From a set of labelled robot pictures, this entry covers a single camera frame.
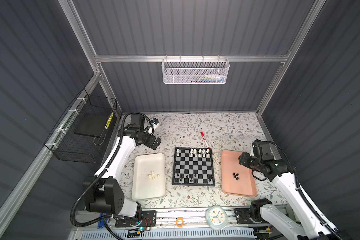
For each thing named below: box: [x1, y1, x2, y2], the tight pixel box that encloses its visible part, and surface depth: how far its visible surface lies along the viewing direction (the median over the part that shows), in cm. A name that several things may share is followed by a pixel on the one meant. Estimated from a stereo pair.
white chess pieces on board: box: [189, 148, 210, 158], surface depth 96 cm
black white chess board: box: [172, 147, 216, 187], surface depth 91 cm
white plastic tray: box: [131, 153, 166, 201], surface depth 88 cm
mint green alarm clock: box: [205, 205, 229, 231], surface depth 73 cm
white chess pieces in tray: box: [147, 171, 160, 181], surface depth 88 cm
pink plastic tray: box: [221, 150, 257, 197], surface depth 86 cm
